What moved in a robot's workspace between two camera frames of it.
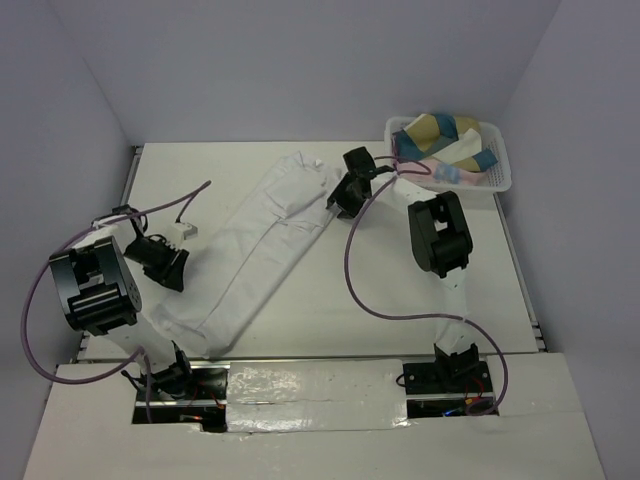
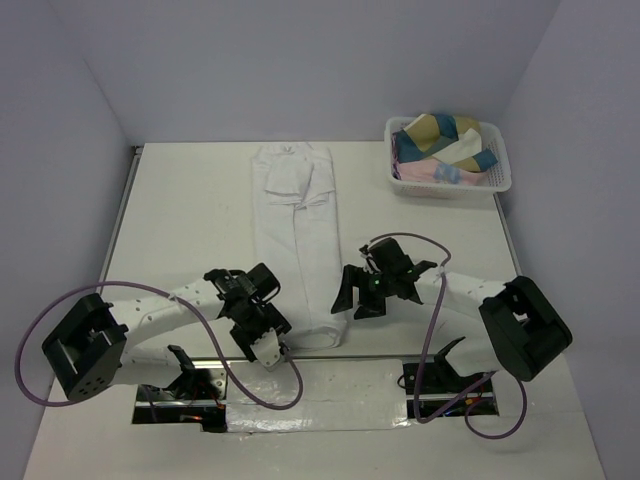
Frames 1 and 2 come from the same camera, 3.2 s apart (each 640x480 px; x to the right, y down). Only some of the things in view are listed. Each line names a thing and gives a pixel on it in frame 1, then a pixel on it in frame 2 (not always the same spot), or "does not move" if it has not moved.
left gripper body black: x=155 y=257 -> x=255 y=320
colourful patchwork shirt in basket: x=444 y=138 does not move
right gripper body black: x=346 y=196 -> x=374 y=288
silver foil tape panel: x=310 y=395 does not move
